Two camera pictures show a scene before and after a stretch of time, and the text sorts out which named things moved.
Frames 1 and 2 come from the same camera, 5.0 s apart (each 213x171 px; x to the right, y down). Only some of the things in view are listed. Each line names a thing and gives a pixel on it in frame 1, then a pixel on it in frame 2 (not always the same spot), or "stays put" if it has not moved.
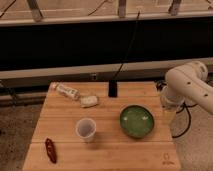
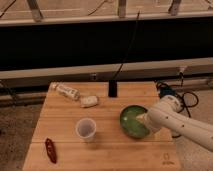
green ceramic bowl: (136, 121) stays put
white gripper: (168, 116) → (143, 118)
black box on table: (112, 88) stays put
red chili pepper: (51, 152) stays put
